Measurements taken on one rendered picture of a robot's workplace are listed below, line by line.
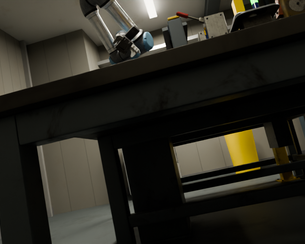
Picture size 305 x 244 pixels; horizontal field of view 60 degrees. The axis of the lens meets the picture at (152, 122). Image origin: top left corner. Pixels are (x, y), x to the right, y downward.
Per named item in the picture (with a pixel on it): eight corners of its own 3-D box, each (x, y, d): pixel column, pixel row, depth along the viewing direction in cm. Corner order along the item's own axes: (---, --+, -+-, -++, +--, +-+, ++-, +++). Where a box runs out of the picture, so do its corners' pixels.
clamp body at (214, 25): (244, 87, 115) (223, 11, 120) (217, 94, 116) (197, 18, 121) (241, 91, 122) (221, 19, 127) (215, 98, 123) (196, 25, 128)
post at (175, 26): (202, 100, 126) (181, 16, 133) (187, 104, 127) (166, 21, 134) (202, 103, 134) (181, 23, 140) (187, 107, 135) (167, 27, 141)
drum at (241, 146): (259, 168, 418) (248, 126, 428) (266, 170, 375) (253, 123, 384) (232, 174, 424) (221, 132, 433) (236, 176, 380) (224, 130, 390)
